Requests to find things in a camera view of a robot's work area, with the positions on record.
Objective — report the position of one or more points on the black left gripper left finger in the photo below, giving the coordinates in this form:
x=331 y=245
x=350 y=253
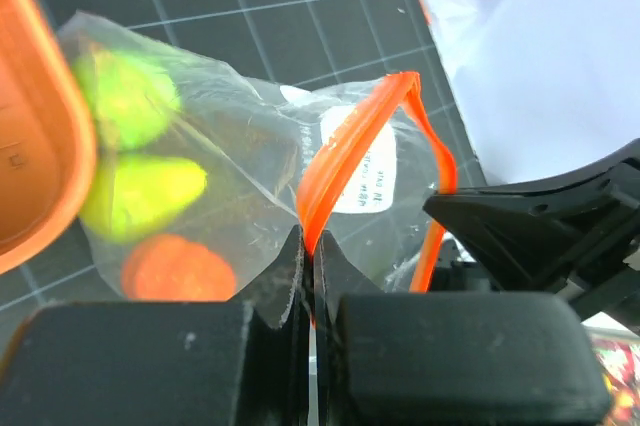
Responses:
x=239 y=362

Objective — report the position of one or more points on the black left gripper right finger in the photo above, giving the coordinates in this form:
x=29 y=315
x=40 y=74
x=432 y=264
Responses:
x=448 y=358

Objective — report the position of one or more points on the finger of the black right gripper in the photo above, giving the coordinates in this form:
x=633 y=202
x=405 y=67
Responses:
x=571 y=234

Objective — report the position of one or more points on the clear orange-zip bag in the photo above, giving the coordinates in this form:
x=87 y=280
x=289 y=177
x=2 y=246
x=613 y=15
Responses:
x=357 y=160

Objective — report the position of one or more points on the green toy apple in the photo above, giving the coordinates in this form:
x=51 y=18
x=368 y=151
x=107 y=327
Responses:
x=135 y=195

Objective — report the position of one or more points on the green toy lime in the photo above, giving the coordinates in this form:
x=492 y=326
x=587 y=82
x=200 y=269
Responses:
x=132 y=98

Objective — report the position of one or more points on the orange plastic basket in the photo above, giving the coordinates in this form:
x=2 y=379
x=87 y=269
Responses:
x=48 y=143

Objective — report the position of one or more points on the spare clear orange-zip bags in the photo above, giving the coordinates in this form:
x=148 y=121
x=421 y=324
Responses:
x=543 y=86

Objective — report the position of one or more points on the black grid cutting mat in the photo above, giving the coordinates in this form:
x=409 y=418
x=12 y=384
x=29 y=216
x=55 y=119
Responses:
x=305 y=43

